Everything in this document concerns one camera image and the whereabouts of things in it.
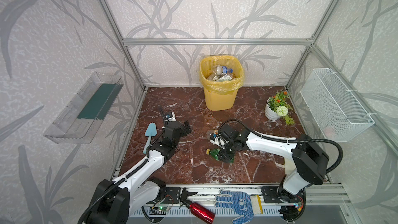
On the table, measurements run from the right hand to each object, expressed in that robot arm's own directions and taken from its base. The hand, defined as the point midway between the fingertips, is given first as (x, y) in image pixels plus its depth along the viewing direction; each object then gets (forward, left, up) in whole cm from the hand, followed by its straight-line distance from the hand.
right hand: (222, 148), depth 85 cm
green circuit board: (-28, +29, -3) cm, 40 cm away
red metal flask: (-28, +13, +1) cm, 31 cm away
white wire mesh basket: (+3, -47, +30) cm, 56 cm away
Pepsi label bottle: (+43, +1, +20) cm, 48 cm away
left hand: (+13, +21, +10) cm, 27 cm away
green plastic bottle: (-2, +4, -2) cm, 5 cm away
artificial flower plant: (+23, -34, +11) cm, 43 cm away
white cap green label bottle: (+39, +5, +18) cm, 44 cm away
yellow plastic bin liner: (+50, -7, +21) cm, 54 cm away
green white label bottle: (+37, -3, +19) cm, 42 cm away
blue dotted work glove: (-24, -8, -3) cm, 26 cm away
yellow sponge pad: (-26, -15, -3) cm, 30 cm away
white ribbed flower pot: (+21, -32, +2) cm, 38 cm away
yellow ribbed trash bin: (+31, 0, +2) cm, 31 cm away
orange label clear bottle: (+11, +7, -2) cm, 13 cm away
